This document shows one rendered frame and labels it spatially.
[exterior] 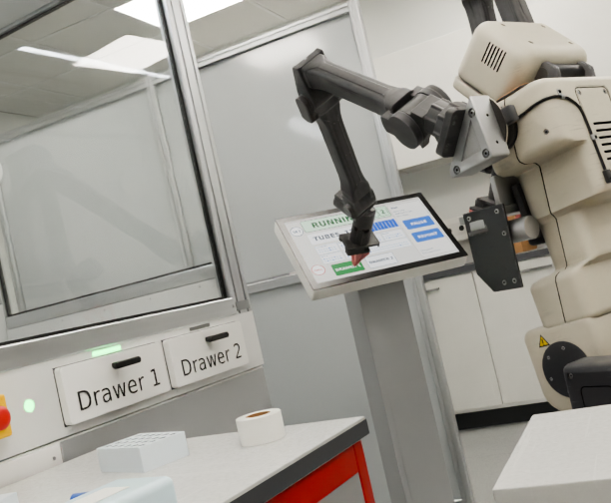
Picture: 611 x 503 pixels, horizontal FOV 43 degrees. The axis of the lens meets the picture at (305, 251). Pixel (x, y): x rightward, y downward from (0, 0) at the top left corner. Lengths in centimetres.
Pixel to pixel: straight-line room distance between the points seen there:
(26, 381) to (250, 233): 198
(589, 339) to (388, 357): 105
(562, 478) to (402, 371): 171
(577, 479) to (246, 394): 136
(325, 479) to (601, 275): 65
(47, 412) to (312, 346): 189
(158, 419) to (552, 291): 86
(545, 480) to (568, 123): 81
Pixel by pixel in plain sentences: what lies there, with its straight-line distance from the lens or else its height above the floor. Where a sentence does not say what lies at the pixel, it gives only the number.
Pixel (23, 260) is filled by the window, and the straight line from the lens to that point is 157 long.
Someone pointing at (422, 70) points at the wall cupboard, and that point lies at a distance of 483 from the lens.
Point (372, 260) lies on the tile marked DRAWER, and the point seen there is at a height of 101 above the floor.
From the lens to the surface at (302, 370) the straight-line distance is 331.
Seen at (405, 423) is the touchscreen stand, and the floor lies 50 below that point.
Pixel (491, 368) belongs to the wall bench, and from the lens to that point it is 439.
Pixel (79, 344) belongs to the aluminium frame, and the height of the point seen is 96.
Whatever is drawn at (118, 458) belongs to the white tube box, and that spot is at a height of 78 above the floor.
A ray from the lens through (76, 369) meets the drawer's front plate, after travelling 156.
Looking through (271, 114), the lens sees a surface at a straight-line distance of 333.
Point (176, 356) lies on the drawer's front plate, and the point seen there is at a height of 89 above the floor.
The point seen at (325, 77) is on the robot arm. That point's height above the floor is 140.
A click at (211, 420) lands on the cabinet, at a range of 188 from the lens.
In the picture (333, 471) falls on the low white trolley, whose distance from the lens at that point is 115.
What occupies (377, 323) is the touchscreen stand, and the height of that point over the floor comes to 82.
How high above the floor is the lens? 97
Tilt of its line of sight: 3 degrees up
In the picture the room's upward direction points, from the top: 13 degrees counter-clockwise
